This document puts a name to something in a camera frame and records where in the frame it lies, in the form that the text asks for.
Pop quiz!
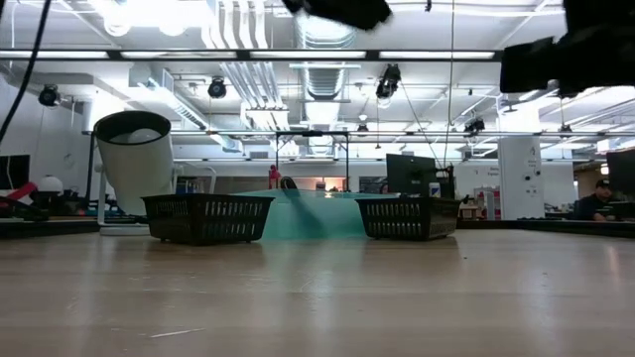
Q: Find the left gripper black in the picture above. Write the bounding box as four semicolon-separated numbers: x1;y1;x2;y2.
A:
282;0;394;32

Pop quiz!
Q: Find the black slotted plastic basket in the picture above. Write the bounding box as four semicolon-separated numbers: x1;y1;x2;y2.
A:
354;196;462;242
140;192;276;247

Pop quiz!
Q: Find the black background rig frame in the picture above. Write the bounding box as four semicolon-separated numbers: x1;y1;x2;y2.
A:
275;130;351;192

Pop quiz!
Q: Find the dark monitor screen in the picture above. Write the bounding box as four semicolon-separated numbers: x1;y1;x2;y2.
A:
0;154;31;191
605;148;635;195

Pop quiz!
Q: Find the person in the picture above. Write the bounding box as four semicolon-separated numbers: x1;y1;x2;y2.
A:
573;178;624;222

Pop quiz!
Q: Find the black monitor on arm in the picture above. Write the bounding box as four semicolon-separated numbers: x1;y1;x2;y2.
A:
385;153;455;199

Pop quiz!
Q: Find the translucent teal plastic bin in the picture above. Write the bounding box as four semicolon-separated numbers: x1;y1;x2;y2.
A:
232;188;398;243

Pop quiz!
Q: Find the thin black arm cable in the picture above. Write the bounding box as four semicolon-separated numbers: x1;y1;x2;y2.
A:
0;0;54;146

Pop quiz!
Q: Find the white building column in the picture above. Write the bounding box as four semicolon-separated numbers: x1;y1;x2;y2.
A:
497;136;545;221

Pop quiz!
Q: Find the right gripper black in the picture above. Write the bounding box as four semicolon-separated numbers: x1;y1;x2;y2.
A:
499;0;635;98

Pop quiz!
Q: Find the silver ventilation duct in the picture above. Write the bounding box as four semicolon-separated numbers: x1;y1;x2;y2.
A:
292;9;362;101

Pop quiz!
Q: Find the white globe object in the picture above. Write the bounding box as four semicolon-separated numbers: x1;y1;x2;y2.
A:
37;175;64;195

